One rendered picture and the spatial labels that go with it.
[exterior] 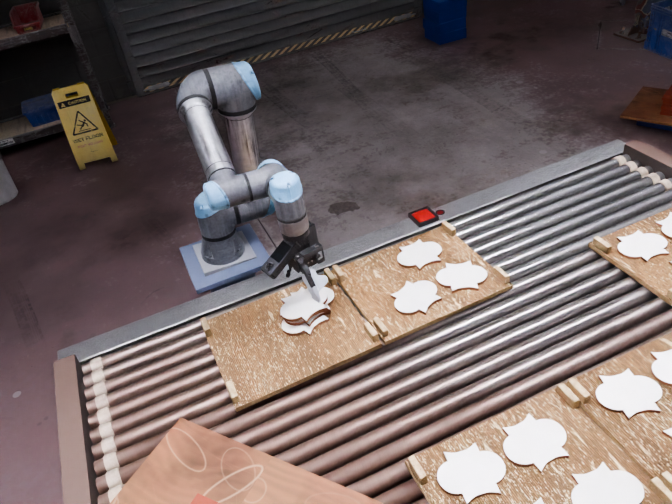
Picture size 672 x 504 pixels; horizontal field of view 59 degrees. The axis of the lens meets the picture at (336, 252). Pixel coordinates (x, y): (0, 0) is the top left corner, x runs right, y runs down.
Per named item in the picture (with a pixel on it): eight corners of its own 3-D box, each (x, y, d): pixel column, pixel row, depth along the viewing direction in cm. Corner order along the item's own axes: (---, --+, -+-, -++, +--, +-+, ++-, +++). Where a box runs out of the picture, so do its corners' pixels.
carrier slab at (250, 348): (201, 326, 174) (200, 322, 173) (328, 275, 185) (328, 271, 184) (236, 412, 148) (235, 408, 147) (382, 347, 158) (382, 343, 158)
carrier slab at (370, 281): (331, 274, 185) (330, 270, 184) (444, 228, 196) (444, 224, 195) (385, 345, 159) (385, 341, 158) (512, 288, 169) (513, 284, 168)
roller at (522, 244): (93, 422, 157) (86, 410, 155) (665, 186, 205) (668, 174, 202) (95, 436, 154) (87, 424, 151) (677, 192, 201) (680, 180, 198)
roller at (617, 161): (86, 371, 173) (80, 360, 170) (620, 162, 220) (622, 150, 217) (88, 383, 169) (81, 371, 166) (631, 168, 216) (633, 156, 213)
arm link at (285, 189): (292, 164, 148) (304, 180, 141) (300, 201, 154) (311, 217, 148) (262, 174, 146) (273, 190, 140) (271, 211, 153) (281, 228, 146)
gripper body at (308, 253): (326, 263, 160) (319, 226, 152) (300, 278, 156) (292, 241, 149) (309, 250, 165) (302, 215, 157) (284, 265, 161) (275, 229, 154)
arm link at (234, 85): (229, 212, 209) (198, 62, 173) (270, 201, 213) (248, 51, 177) (239, 232, 200) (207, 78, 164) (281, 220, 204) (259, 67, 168)
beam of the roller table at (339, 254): (64, 364, 179) (56, 350, 175) (615, 152, 230) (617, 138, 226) (66, 383, 172) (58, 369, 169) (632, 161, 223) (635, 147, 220)
